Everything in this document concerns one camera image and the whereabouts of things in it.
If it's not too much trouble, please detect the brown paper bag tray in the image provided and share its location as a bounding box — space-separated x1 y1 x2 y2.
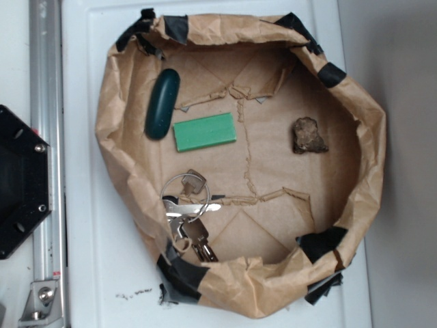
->
95 10 386 318

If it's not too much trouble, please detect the silver flat key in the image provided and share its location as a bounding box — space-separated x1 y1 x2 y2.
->
168 215 191 254

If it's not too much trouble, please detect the brown rough rock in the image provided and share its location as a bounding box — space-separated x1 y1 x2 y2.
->
292 117 328 154

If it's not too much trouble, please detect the aluminium extrusion rail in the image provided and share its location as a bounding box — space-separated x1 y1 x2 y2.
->
29 1 69 327

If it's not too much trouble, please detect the dark green oval case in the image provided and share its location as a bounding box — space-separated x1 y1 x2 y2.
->
144 68 180 140

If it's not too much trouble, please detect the long silver key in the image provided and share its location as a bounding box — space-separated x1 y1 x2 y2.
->
163 200 221 217

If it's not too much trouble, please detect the metal corner bracket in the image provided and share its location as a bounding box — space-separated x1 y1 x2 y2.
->
18 280 62 327

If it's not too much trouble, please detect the small silver key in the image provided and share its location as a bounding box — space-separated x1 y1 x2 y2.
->
182 169 206 196

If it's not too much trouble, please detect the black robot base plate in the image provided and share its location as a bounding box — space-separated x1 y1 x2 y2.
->
1 105 51 260

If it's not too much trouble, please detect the silver key ring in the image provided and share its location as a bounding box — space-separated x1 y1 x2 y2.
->
159 173 210 223

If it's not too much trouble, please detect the green rectangular block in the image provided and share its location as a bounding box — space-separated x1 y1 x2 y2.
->
173 113 236 152

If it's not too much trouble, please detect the grey square-head key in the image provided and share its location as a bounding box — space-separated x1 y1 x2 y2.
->
181 219 219 262

